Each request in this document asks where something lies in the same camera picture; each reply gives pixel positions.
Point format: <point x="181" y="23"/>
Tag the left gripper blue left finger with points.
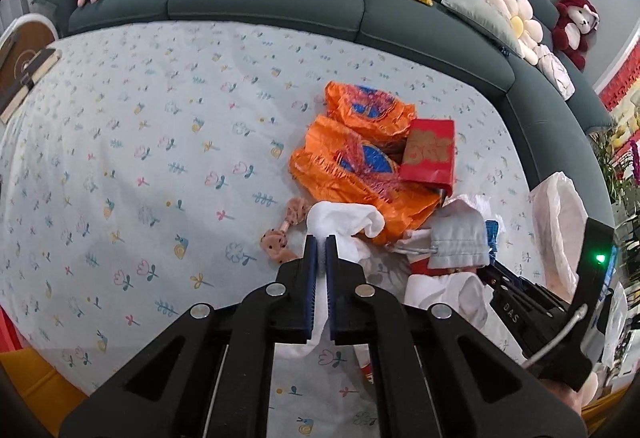
<point x="294" y="309"/>

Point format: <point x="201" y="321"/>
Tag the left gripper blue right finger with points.
<point x="348" y="313"/>

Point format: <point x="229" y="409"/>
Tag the grey cloth pouch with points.
<point x="458" y="238"/>

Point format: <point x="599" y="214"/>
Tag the trash bin with plastic liner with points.
<point x="559" y="217"/>

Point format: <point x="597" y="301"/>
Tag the right hand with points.
<point x="575" y="400"/>

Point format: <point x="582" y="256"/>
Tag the brown scrunchie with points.
<point x="274" y="242"/>

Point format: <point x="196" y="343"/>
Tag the orange snack bag lower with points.
<point x="337" y="165"/>

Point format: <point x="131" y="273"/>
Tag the orange snack bag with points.
<point x="337" y="165"/>
<point x="377" y="115"/>

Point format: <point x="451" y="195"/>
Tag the potted orchid plants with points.
<point x="619" y="167"/>

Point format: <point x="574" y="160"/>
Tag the red gift box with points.
<point x="429" y="154"/>

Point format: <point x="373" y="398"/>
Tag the orange snack bag upper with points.
<point x="377" y="115"/>

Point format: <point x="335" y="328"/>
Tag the floral light blue tablecloth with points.
<point x="140" y="173"/>

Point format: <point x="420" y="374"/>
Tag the yellow chair seat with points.
<point x="45" y="391"/>

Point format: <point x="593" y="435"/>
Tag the white marbled pillow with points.
<point x="552" y="68"/>

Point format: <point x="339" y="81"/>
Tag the daisy flower pillow on sofa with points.
<point x="528" y="32"/>

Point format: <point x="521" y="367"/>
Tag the red teddy bear plush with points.
<point x="578" y="20"/>

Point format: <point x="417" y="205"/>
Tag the light blue cushion right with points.
<point x="487" y="20"/>

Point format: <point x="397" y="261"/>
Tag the dark green sectional sofa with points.
<point x="550" y="134"/>

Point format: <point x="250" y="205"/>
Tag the white round side table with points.
<point x="21" y="42"/>

